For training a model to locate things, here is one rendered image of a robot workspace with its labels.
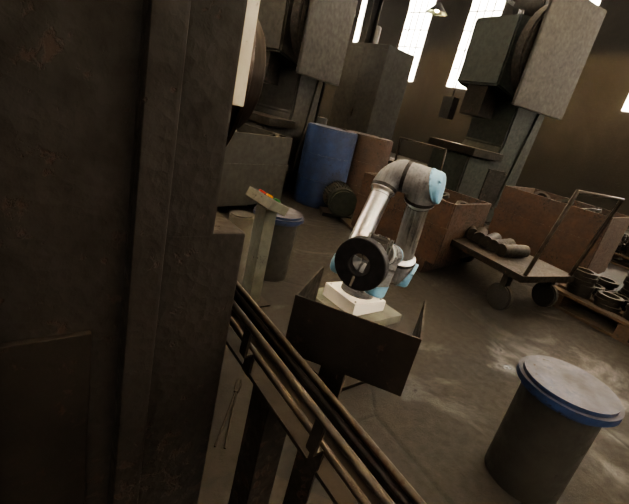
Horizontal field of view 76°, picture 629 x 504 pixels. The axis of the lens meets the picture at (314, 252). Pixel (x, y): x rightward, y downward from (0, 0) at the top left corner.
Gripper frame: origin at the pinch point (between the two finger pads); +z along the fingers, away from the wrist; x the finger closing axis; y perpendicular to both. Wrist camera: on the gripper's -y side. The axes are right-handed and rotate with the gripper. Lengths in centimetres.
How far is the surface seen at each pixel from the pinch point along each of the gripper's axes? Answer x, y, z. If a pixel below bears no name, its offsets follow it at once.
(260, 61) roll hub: -29, 35, 33
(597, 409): 74, -20, -39
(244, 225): -76, -11, -53
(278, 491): 1, -74, 1
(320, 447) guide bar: 21, -23, 56
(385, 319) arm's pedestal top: 0, -27, -65
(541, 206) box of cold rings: 51, 86, -349
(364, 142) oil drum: -144, 97, -329
